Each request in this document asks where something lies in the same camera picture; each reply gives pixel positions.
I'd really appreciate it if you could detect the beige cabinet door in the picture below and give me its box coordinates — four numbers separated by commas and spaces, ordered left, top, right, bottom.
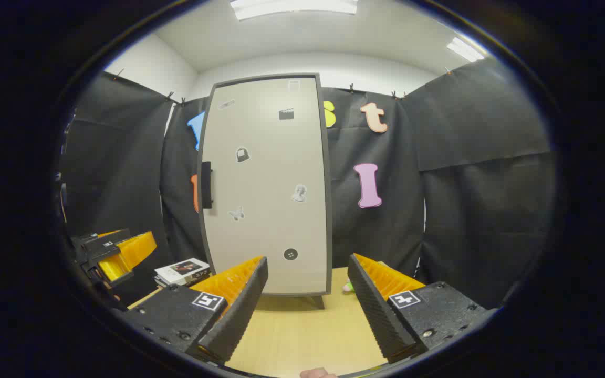
201, 77, 329, 295

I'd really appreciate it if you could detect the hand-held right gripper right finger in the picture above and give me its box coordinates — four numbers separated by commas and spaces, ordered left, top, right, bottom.
348, 253, 487, 364

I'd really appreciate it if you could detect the black backdrop cloth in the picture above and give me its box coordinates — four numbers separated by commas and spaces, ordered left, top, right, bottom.
58, 57, 555, 310

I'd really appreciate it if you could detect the grey cabinet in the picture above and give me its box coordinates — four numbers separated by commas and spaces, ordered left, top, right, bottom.
197, 72, 333, 310

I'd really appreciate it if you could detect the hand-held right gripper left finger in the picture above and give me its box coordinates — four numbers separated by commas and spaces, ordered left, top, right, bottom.
121, 256, 269, 366

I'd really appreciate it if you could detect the black door handle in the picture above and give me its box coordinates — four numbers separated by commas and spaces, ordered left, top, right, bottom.
201, 161, 214, 209

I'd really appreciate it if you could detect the white book with photo cover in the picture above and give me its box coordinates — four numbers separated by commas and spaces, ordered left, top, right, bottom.
154, 258, 211, 287

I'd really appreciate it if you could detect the small ceiling light panel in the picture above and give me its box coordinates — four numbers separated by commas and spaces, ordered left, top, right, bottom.
447, 37, 487, 62

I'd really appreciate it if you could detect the dark covered book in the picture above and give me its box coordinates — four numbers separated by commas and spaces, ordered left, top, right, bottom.
155, 270, 213, 289

